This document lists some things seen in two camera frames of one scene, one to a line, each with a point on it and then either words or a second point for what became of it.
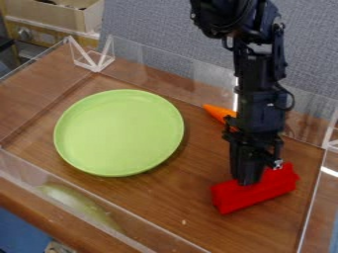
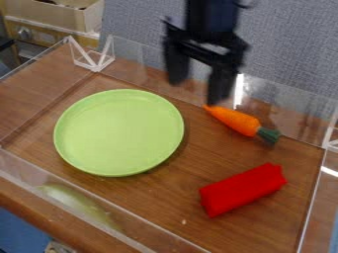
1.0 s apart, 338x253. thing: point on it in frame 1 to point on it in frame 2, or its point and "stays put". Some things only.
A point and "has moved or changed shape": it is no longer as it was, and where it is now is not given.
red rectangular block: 232,196 has moved or changed shape
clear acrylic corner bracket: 92,60 stays put
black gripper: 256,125 to 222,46
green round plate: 119,132 stays put
